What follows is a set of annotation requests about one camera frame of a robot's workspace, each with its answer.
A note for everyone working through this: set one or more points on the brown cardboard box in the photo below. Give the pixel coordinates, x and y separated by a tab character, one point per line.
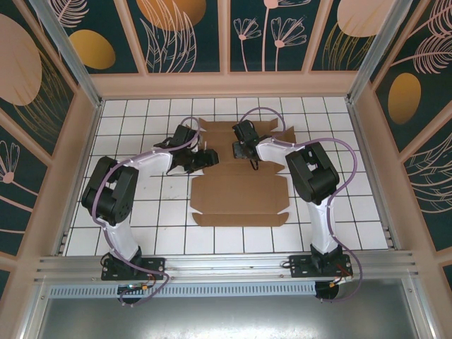
236	194

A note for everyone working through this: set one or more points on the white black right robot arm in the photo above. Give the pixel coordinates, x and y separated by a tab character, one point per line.
310	173

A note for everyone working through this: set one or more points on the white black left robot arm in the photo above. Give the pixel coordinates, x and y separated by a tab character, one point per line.
155	163

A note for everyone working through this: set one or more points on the small controller board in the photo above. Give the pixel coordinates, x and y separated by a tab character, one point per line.
136	287

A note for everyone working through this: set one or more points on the grey metal sheet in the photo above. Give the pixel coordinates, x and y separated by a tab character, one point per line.
226	318

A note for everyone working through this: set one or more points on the aluminium mounting rail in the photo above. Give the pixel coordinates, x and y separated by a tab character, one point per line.
226	263

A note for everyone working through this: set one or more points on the aluminium side rail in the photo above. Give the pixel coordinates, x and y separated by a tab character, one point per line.
358	141

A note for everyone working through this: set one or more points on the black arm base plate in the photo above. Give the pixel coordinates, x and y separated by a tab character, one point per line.
155	265
298	266

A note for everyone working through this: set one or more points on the aluminium corner post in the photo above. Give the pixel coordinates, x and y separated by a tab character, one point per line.
69	53
371	53

